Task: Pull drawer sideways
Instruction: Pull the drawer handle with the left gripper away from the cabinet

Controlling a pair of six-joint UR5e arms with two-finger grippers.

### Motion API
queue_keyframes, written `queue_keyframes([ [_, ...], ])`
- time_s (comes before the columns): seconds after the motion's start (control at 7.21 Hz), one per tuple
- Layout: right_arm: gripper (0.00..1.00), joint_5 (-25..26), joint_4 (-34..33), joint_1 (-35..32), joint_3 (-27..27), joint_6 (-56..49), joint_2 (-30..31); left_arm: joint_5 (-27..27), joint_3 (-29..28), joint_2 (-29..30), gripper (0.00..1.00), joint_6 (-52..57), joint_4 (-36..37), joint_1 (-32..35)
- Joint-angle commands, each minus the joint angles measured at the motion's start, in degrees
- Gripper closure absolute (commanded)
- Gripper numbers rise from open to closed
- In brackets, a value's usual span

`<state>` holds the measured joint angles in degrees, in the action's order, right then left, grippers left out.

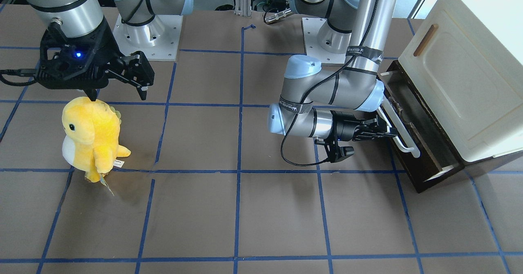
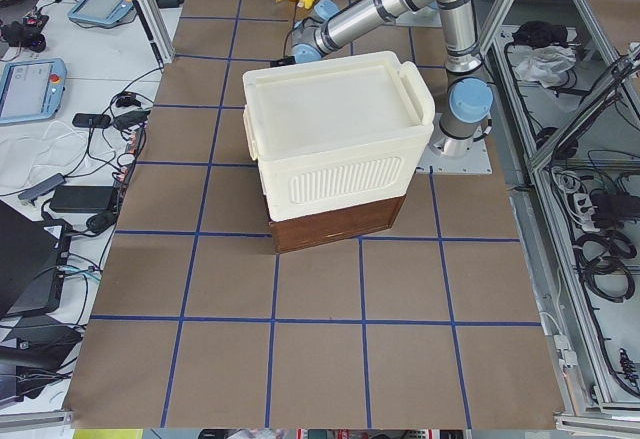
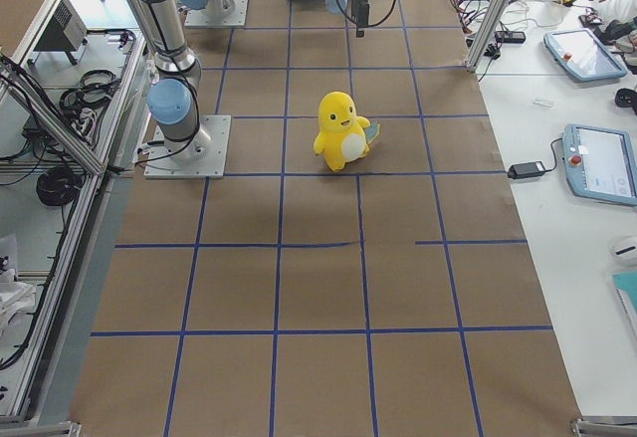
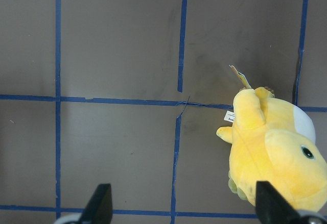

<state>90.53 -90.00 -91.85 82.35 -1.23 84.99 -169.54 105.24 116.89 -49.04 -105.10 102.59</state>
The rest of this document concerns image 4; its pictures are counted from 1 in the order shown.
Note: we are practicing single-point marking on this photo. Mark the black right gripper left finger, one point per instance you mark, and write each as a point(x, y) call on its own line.
point(99, 209)

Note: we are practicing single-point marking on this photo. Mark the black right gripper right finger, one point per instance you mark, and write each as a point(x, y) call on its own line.
point(271, 207)

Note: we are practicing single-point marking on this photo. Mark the yellow plush toy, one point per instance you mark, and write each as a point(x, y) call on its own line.
point(273, 140)

